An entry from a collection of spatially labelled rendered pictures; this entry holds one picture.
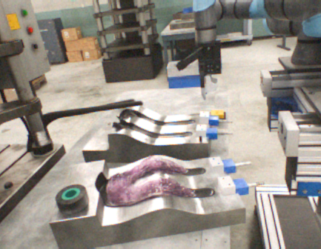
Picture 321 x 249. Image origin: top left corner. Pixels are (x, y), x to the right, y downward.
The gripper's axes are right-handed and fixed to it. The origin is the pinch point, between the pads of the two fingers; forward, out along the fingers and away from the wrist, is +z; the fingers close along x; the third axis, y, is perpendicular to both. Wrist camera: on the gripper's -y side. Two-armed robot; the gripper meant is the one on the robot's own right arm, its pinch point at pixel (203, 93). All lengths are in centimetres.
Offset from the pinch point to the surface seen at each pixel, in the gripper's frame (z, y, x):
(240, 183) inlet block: 14.0, 12.2, -37.4
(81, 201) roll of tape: 8, -27, -55
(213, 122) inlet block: 11.5, 3.3, -2.1
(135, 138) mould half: 10.0, -24.6, -17.7
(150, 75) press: 94, -123, 365
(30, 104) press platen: -3, -71, -10
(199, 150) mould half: 14.8, -1.3, -17.7
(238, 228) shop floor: 101, 14, 30
